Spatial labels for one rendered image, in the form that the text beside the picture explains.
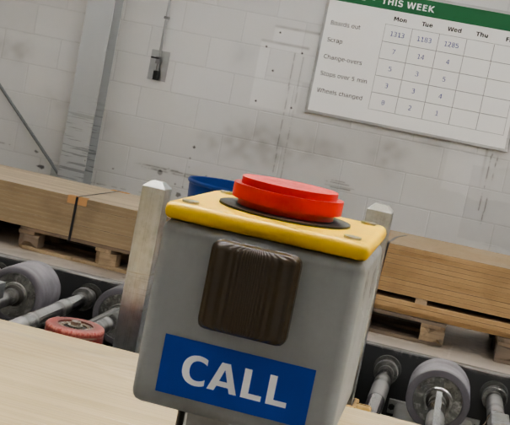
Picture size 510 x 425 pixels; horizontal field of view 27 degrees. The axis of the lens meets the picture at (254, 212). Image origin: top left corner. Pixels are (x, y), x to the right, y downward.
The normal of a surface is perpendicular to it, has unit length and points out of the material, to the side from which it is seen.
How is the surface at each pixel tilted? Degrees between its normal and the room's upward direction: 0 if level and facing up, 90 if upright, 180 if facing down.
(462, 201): 90
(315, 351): 90
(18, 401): 0
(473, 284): 90
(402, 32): 90
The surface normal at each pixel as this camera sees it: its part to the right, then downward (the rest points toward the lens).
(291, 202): 0.01, 0.11
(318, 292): -0.20, 0.07
